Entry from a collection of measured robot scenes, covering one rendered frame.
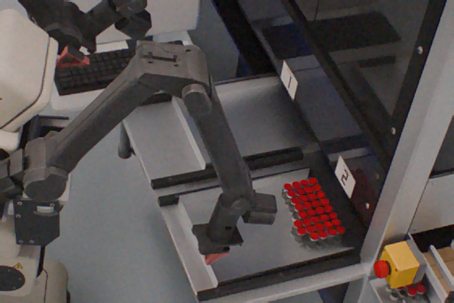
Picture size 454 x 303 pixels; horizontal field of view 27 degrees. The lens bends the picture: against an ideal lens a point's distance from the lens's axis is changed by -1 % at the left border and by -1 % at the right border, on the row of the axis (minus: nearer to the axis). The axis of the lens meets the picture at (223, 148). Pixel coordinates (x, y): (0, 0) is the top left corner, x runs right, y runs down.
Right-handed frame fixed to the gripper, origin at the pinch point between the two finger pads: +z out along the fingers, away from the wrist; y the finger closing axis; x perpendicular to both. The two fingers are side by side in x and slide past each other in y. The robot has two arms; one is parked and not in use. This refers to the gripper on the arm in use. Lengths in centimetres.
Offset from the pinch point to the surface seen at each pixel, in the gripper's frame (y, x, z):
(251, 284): 8.2, -7.7, 0.6
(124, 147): 24, 100, 64
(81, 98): -9, 69, 12
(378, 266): 30.0, -18.1, -14.4
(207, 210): 6.8, 16.7, 2.4
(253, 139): 26.0, 35.8, -1.3
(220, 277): 3.2, -2.8, 3.2
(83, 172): 18, 113, 89
